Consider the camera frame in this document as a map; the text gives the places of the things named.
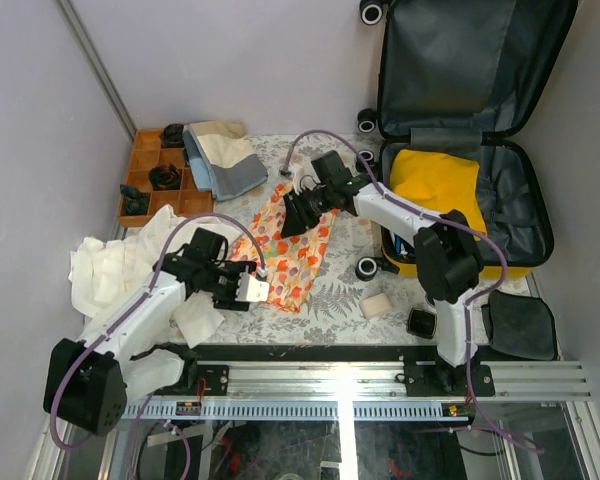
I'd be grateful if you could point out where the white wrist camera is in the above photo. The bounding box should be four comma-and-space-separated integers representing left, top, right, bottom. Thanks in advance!
236, 272, 270, 303
291, 165, 317, 194

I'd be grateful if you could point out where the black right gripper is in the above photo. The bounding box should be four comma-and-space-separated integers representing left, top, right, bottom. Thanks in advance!
280, 185, 335, 240

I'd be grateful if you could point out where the beige grey folded garment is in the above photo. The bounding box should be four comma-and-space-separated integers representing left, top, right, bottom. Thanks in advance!
182, 121, 268, 202

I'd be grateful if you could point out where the black graphic t-shirt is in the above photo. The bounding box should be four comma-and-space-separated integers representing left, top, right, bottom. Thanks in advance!
382, 229, 416, 264

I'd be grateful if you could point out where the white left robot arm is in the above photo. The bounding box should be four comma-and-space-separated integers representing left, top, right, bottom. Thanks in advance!
43, 228, 269, 436

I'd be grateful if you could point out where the aluminium mounting rail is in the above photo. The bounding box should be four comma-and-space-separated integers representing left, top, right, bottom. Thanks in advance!
54, 358, 594, 401

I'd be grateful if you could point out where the dark green rolled sock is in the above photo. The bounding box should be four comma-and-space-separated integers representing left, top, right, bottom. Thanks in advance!
119, 184, 150, 216

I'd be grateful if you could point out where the white crumpled towel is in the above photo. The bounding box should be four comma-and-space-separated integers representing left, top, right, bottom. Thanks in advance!
69, 206, 225, 401

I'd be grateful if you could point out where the beige soap bar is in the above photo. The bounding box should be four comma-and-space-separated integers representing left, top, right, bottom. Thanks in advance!
359, 293, 393, 319

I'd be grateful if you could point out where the orange floral fabric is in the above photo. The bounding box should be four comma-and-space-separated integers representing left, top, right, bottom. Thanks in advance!
231, 183, 336, 313

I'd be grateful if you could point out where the yellow open suitcase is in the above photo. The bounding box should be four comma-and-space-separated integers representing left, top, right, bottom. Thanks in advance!
357, 1, 577, 279

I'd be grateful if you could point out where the black rolled sock middle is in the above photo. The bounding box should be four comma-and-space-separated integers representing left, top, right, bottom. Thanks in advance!
148, 164, 182, 191

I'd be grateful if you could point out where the black rolled sock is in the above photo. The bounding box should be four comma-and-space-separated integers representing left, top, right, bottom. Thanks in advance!
160, 123, 184, 149
148, 164, 182, 191

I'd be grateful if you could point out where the black rolled sock top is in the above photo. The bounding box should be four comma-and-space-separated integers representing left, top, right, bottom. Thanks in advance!
160, 123, 184, 149

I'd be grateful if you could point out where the black square compact case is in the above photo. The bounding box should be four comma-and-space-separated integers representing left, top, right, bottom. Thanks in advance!
406, 308, 437, 340

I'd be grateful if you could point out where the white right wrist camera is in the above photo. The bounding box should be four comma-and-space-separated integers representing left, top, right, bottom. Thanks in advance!
291, 165, 317, 194

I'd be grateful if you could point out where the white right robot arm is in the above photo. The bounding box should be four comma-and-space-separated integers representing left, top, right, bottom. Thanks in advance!
281, 151, 484, 395

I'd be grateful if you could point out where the dark grey folded cloth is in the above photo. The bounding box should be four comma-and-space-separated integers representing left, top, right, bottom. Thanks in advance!
482, 291, 558, 361

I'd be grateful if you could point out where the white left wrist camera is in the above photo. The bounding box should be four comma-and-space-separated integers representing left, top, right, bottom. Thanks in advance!
236, 272, 270, 303

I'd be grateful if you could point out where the wooden compartment organizer tray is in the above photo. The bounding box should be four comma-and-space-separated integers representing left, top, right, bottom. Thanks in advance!
118, 129, 214, 228

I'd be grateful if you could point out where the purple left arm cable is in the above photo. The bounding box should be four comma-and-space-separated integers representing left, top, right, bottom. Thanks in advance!
48, 212, 269, 480

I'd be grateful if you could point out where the yellow garment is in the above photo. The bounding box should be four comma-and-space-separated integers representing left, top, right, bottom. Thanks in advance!
389, 149, 487, 234

